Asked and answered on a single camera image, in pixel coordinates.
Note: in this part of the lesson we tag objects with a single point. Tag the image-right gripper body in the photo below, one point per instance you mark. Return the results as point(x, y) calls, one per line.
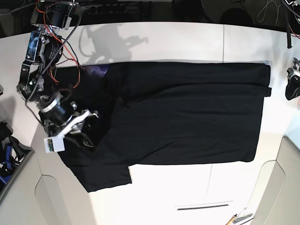
point(294, 71)

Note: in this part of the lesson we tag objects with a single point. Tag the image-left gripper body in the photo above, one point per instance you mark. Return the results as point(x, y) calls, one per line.
point(61, 115)

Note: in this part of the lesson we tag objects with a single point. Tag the black T-shirt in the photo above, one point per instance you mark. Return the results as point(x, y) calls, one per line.
point(166, 113)

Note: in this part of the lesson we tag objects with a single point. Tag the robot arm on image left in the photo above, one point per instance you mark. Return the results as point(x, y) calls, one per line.
point(40, 76)

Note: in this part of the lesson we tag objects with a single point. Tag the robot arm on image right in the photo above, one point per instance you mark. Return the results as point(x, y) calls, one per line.
point(291, 9)

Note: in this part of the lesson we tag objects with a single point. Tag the grey bin with blue items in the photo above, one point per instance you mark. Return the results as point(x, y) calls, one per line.
point(13, 155)

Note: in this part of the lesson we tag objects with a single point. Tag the black power strip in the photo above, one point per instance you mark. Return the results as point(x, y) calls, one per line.
point(104, 9)

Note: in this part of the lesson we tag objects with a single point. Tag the black ruler strip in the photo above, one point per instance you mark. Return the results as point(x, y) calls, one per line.
point(203, 207)

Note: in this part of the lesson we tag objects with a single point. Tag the grey marker pen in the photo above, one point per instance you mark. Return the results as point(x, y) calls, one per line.
point(242, 218)

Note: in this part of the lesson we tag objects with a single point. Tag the yellow pencil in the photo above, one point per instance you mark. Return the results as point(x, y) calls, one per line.
point(231, 220)

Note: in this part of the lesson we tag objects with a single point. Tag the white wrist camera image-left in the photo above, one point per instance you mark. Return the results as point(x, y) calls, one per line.
point(54, 144)

